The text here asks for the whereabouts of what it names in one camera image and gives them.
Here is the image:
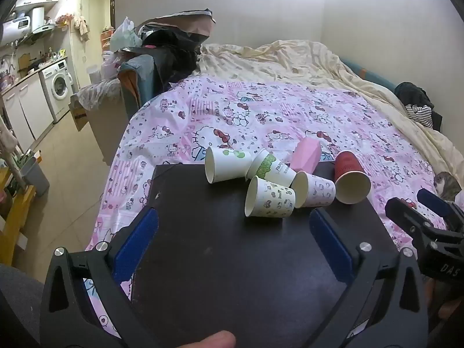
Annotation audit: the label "person's grey trouser leg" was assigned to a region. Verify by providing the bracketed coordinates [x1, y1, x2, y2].
[0, 264, 46, 348]

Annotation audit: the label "white cup green leaf print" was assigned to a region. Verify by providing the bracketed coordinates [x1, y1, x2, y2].
[246, 148, 298, 188]

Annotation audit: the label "pink box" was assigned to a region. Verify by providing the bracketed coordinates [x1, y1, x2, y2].
[289, 139, 322, 173]

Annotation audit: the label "white cup cartoon print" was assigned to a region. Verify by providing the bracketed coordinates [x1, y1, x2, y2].
[244, 175, 296, 218]

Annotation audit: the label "white kitchen cabinet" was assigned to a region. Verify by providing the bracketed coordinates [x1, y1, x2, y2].
[2, 74, 55, 151]

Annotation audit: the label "cardboard box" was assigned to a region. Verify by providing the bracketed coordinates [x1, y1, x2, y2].
[68, 93, 90, 132]

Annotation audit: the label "blue bed frame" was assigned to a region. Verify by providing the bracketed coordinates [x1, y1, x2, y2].
[341, 58, 399, 92]

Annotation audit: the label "dark clothes pile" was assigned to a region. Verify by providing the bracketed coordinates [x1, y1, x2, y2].
[394, 81, 443, 131]

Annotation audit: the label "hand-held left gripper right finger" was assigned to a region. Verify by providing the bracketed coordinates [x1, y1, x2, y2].
[308, 206, 430, 348]

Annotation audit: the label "black tray table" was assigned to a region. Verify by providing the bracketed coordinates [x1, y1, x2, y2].
[131, 162, 400, 348]

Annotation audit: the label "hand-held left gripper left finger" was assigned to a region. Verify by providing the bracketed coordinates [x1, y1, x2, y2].
[40, 206, 160, 348]

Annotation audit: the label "red paper cup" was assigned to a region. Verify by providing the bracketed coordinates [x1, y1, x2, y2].
[333, 150, 372, 204]

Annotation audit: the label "person's left hand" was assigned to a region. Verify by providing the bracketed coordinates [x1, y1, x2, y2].
[186, 331, 237, 348]

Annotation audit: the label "white washing machine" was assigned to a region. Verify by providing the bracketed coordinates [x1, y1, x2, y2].
[39, 59, 74, 123]

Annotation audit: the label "tabby cat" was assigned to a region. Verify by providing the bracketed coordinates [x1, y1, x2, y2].
[433, 171, 464, 202]

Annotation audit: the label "range hood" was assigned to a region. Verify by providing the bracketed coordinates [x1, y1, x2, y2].
[32, 23, 59, 35]

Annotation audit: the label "white cup small dark prints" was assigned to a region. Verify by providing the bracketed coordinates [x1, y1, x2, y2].
[291, 171, 336, 209]

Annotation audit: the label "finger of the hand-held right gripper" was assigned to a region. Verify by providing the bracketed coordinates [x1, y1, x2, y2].
[417, 188, 464, 226]
[385, 197, 451, 248]

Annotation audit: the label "white plastic bag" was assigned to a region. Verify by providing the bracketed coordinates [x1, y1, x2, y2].
[109, 16, 143, 52]

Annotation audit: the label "yellow wooden stool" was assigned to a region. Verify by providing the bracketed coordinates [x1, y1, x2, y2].
[0, 167, 37, 266]

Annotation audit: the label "striped garment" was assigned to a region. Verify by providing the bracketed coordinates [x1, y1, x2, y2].
[405, 104, 434, 128]

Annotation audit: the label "white water heater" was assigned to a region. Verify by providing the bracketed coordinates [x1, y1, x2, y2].
[30, 6, 46, 34]

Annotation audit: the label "cream duvet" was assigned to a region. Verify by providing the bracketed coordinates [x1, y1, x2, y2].
[196, 40, 464, 182]

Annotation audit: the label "grey trash bin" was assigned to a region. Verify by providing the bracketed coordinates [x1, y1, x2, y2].
[19, 155, 50, 197]

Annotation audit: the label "pink printed blanket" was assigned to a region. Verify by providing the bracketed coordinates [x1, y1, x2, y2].
[83, 76, 436, 338]

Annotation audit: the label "white cup green dots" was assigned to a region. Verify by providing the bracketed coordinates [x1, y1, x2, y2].
[204, 146, 253, 184]

